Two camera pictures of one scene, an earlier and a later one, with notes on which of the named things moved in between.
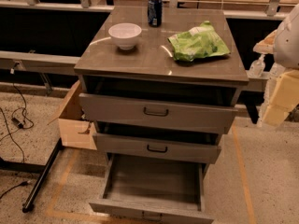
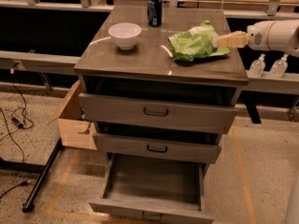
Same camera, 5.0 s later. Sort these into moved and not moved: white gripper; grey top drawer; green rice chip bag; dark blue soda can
Moved: white gripper
Not moved: green rice chip bag; grey top drawer; dark blue soda can
